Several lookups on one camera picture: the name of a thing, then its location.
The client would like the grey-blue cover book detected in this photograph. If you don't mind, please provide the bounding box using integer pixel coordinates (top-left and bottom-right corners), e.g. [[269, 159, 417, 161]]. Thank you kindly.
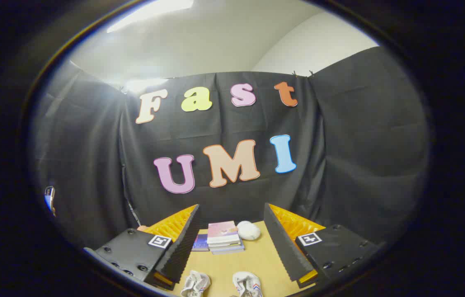
[[211, 243, 245, 255]]

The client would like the white canvas shoe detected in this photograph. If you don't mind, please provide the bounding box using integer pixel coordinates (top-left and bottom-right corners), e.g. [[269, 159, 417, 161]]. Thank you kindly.
[[232, 271, 263, 297], [181, 270, 211, 297]]

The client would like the pink cover book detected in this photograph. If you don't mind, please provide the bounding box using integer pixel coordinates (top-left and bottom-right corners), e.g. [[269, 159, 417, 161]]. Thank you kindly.
[[207, 221, 240, 245]]

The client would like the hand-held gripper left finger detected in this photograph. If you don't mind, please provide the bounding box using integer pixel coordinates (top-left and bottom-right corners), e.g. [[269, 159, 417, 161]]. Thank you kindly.
[[83, 204, 201, 291]]

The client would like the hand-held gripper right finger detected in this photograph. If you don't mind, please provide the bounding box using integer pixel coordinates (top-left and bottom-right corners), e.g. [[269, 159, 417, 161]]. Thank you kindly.
[[263, 202, 382, 289]]

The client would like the white paperback book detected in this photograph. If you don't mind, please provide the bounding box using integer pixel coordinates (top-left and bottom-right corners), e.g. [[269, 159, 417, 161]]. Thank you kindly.
[[209, 239, 242, 249]]

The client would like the black backdrop cloth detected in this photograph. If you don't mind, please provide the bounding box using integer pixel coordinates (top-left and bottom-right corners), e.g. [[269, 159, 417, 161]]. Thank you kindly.
[[31, 46, 430, 250]]

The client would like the blue cover book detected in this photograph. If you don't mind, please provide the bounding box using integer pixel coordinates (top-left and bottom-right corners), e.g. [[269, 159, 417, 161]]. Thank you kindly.
[[191, 234, 210, 252]]

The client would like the ceiling light panel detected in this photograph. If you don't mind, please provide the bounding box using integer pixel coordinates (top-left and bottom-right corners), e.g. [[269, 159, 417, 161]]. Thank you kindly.
[[106, 0, 195, 33]]

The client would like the white fluffy ball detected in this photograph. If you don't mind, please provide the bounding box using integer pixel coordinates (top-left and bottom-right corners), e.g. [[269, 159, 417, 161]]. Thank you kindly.
[[237, 221, 261, 241]]

